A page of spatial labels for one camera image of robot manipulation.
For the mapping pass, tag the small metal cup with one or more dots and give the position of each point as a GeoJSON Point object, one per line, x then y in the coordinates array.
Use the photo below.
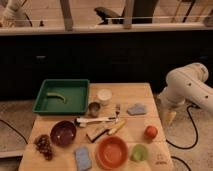
{"type": "Point", "coordinates": [94, 108]}

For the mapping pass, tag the orange bowl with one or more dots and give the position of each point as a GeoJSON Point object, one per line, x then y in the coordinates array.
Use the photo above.
{"type": "Point", "coordinates": [111, 153]}

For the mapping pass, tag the purple bowl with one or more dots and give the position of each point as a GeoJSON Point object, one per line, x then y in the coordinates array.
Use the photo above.
{"type": "Point", "coordinates": [63, 133]}

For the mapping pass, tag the green banana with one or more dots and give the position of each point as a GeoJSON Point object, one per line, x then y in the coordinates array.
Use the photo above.
{"type": "Point", "coordinates": [56, 95]}

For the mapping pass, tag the green cup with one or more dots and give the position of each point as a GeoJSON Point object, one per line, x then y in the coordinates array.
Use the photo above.
{"type": "Point", "coordinates": [139, 153]}

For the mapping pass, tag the yellow corn cob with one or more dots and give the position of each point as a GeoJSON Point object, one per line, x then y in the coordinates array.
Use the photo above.
{"type": "Point", "coordinates": [116, 127]}

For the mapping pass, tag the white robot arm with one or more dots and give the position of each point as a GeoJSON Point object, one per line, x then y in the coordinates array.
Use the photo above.
{"type": "Point", "coordinates": [186, 83]}

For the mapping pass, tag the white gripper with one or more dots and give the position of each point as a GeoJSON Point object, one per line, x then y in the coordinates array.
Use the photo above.
{"type": "Point", "coordinates": [168, 103]}

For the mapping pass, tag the blue sponge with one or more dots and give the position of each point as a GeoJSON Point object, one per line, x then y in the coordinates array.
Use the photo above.
{"type": "Point", "coordinates": [82, 159]}

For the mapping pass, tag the green plastic tray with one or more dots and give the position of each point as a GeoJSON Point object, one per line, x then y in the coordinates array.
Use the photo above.
{"type": "Point", "coordinates": [76, 92]}

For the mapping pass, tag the bunch of dark grapes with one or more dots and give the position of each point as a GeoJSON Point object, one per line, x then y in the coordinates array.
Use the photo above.
{"type": "Point", "coordinates": [43, 145]}

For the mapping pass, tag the blue grey cloth piece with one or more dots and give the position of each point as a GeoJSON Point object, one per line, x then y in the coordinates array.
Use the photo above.
{"type": "Point", "coordinates": [137, 109]}

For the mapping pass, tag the wooden block brush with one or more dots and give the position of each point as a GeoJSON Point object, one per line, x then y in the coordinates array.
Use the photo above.
{"type": "Point", "coordinates": [95, 133]}

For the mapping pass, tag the red apple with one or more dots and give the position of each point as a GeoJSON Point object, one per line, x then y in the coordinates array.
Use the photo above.
{"type": "Point", "coordinates": [151, 132]}

